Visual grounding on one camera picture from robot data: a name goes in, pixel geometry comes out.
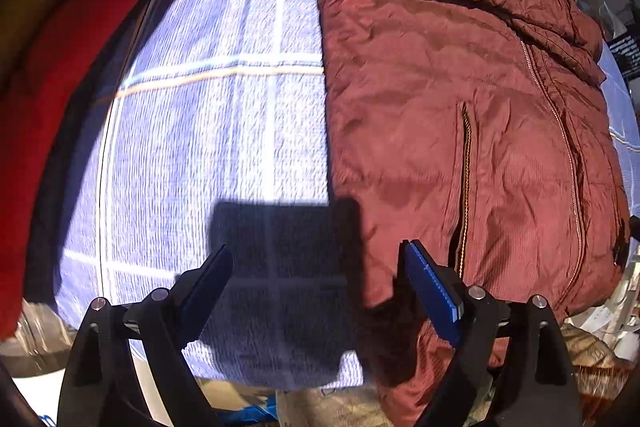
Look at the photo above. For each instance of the brown woven mat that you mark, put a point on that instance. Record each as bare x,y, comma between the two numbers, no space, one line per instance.
595,347

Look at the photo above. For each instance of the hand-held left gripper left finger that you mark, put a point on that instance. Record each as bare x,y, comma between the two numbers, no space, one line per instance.
210,287

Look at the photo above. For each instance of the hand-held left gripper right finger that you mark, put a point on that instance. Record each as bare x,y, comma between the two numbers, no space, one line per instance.
432,292

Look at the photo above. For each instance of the beige floral cloth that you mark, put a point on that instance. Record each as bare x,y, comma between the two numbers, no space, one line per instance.
325,407

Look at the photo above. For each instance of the maroon quilted jacket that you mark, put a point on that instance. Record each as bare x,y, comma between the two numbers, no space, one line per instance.
450,107

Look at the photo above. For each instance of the red padded garment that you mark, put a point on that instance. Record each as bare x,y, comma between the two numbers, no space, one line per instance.
50,107

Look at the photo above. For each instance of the blue checked blanket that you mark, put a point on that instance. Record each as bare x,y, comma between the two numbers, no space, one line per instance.
200,157

